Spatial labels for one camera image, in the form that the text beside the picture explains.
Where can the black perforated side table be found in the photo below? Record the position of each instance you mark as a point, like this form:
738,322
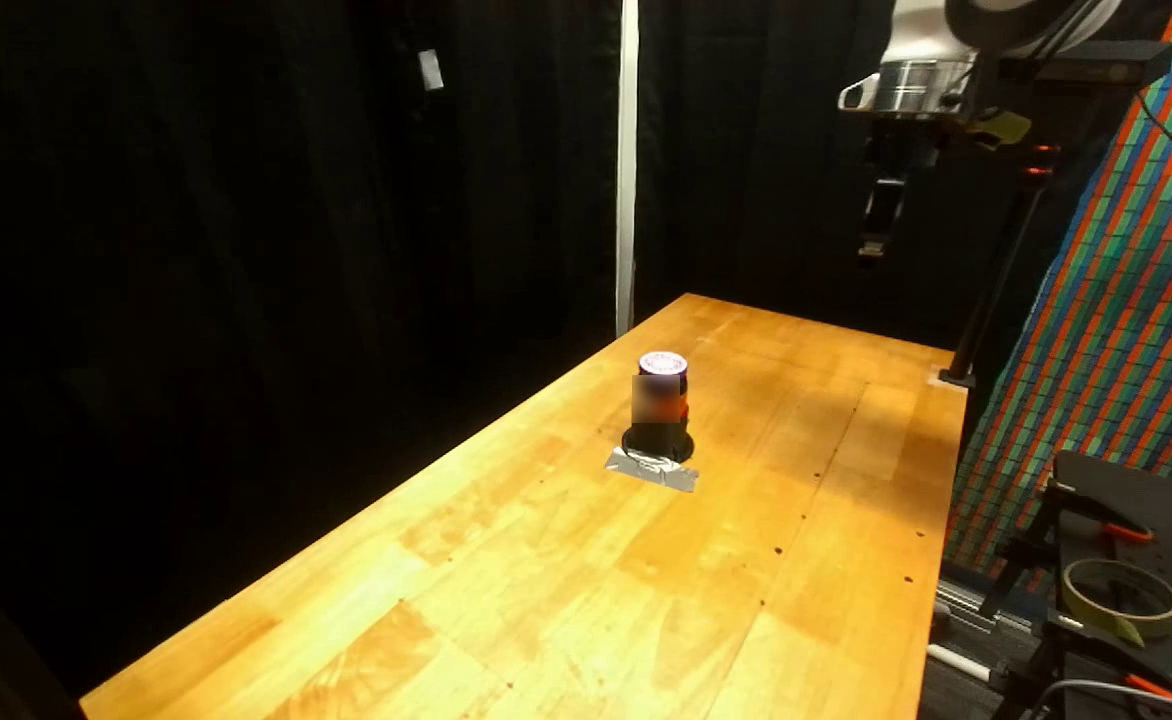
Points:
1144,584

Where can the colourful patterned board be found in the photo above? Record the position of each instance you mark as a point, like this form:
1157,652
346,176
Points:
1125,333

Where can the orange and black clamp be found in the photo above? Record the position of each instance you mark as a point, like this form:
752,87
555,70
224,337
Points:
1118,667
1098,512

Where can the silver tape patch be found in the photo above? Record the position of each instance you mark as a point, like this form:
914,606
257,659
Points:
652,468

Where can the roll of masking tape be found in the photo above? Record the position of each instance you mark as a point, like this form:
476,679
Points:
1118,597

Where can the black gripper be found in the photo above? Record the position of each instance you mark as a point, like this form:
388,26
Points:
905,148

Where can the aluminium frame rail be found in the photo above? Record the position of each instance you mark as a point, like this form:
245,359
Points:
971,634

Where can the dark red jar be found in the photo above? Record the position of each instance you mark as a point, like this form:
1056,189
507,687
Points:
660,386

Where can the white tag on curtain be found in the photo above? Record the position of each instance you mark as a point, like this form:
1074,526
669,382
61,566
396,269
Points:
430,70

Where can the white vertical pole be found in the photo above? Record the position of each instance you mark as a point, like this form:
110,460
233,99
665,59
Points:
624,162

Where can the black curtain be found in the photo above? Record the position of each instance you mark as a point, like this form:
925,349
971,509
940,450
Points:
248,295

